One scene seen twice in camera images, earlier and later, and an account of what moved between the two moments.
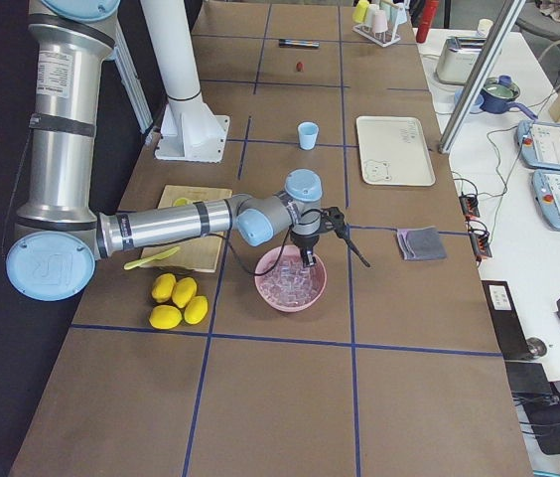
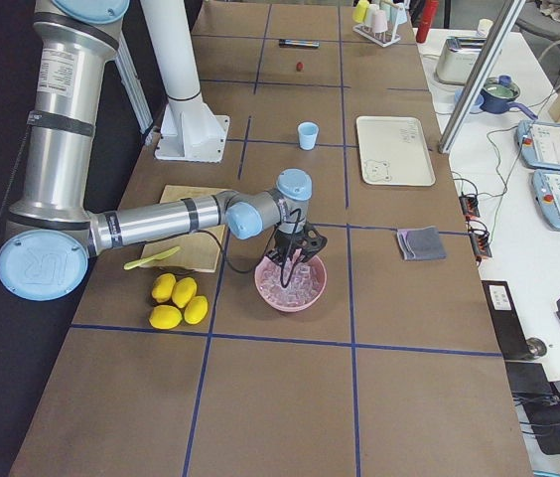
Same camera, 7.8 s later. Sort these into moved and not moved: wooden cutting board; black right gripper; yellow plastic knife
Moved: black right gripper
Not moved: yellow plastic knife; wooden cutting board
